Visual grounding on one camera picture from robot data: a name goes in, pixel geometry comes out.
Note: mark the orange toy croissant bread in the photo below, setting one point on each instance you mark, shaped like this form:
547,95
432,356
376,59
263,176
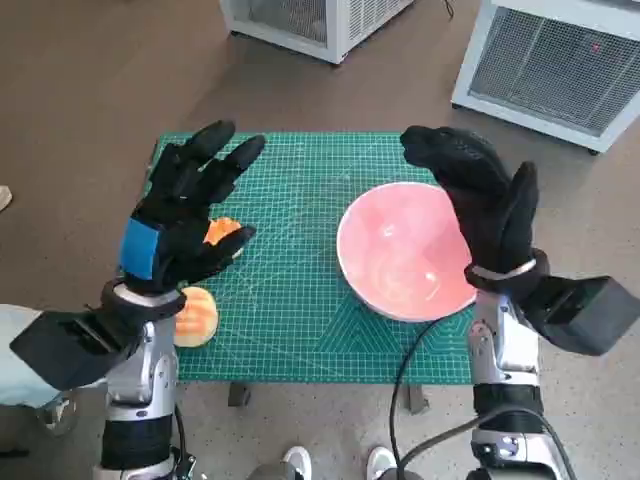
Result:
220,229

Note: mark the pink bowl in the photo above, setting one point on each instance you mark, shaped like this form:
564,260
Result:
400,250

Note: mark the person's shoe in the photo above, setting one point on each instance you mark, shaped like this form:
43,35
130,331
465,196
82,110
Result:
4,197

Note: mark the black robot waist mount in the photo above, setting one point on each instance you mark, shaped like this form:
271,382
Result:
182,465

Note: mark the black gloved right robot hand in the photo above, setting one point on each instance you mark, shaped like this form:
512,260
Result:
480,200

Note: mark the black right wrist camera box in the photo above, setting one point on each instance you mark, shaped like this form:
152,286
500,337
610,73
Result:
585,315

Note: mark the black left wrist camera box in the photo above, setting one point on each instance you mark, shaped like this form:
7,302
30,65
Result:
65,350

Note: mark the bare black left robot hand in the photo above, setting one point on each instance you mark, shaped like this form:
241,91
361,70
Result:
175,200

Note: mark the green cutting mat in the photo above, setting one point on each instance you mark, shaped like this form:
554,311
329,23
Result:
300,200

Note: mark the white shoe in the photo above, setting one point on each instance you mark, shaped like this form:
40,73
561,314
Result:
299,462
380,462

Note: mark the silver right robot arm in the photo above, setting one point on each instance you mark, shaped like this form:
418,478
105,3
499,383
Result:
505,350

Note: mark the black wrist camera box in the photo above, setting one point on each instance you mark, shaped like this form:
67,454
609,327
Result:
65,350
585,315

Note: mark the person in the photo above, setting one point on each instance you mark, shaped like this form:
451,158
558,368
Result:
25,360

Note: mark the round toy bread bun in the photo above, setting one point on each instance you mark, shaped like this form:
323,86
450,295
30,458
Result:
197,320

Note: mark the large white mesh cabinet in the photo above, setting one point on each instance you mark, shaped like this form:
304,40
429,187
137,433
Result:
550,65

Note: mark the small white mesh cabinet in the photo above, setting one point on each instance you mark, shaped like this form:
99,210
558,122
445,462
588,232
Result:
330,30

